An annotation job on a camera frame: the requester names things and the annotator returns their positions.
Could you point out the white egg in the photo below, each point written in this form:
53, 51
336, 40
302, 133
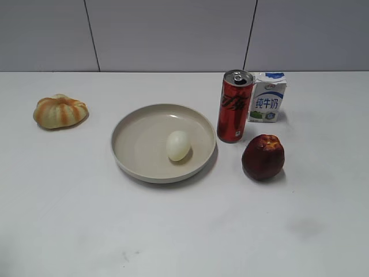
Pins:
177, 145

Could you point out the beige round plate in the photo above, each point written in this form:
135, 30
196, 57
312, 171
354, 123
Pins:
139, 141

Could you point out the red soda can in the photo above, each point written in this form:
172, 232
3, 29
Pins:
235, 99

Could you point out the dark red apple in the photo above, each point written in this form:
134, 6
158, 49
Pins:
263, 157

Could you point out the white blue milk carton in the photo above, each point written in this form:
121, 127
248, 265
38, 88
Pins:
268, 93

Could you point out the striped bread bun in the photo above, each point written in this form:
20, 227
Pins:
59, 111

